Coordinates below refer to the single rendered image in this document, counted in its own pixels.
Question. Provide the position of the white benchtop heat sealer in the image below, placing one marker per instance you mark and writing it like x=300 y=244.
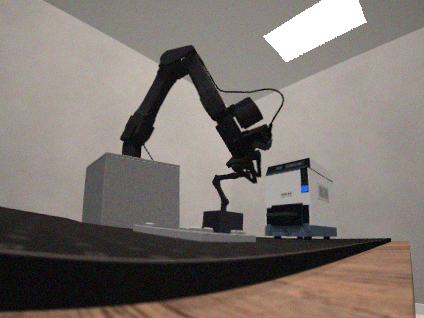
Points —
x=305 y=188

